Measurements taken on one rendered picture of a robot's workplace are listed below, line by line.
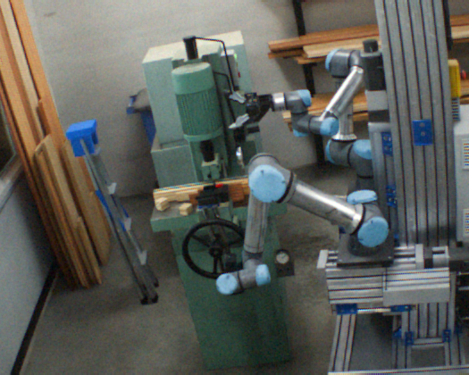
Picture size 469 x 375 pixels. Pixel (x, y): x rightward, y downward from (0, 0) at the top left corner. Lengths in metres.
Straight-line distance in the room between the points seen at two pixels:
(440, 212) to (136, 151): 3.27
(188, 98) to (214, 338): 1.19
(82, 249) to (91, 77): 1.60
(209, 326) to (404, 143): 1.33
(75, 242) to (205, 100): 1.80
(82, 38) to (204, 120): 2.56
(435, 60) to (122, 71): 3.25
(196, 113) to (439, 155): 1.03
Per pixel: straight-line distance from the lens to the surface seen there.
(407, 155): 2.43
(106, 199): 3.59
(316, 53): 4.50
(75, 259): 4.16
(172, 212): 2.82
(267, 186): 2.07
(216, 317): 3.04
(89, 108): 5.21
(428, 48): 2.30
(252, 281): 2.28
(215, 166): 2.78
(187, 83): 2.63
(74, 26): 5.08
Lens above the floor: 2.09
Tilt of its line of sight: 24 degrees down
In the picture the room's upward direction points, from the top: 11 degrees counter-clockwise
